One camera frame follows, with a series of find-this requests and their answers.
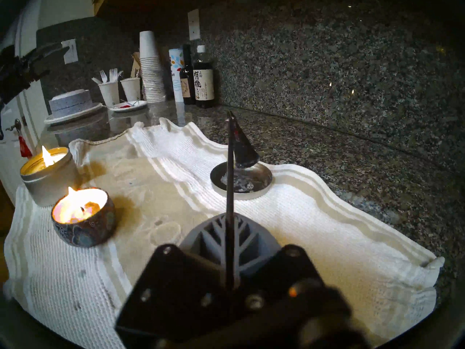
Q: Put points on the gray right gripper right finger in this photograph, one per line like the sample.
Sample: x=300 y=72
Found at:
x=276 y=268

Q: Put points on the gray right gripper left finger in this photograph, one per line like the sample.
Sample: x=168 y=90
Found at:
x=181 y=286

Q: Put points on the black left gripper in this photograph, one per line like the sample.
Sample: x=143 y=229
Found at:
x=14 y=79

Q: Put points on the black metal candle snuffer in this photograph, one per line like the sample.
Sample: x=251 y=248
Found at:
x=243 y=152

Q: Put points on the small patterned bowl candle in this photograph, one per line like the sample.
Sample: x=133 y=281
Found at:
x=87 y=232

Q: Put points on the silver tin candle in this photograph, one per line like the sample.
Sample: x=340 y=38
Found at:
x=51 y=188

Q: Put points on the metal door key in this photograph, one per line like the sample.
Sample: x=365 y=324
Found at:
x=15 y=125

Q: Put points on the white beige striped towel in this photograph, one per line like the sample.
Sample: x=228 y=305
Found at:
x=327 y=224

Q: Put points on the stack of white paper plates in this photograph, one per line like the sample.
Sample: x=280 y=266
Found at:
x=91 y=112

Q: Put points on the bunch of white plastic forks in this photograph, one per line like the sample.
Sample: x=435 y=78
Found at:
x=112 y=76

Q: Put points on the white cup holding forks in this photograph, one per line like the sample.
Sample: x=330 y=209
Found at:
x=109 y=93

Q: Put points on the red key tag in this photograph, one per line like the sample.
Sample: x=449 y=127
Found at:
x=24 y=148

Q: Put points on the round metal snuffer dish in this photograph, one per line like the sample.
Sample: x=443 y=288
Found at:
x=254 y=184

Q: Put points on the red plastic piece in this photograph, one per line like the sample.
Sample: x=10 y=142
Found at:
x=125 y=105

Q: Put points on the white door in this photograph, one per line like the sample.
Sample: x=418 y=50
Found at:
x=11 y=163

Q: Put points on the small white paper plate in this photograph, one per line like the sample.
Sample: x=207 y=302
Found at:
x=140 y=104

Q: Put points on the stack of white paper cups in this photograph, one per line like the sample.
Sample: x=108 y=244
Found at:
x=150 y=72

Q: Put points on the white sea salt canister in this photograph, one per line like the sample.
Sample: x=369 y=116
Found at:
x=176 y=75

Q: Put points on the dark oil bottle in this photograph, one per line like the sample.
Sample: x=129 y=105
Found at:
x=187 y=86

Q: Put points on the soy sauce bottle white cap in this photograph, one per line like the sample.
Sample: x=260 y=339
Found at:
x=203 y=86

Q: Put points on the white light switch plate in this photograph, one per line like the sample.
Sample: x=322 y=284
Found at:
x=71 y=52

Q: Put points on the white wall outlet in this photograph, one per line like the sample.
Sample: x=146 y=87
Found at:
x=194 y=24

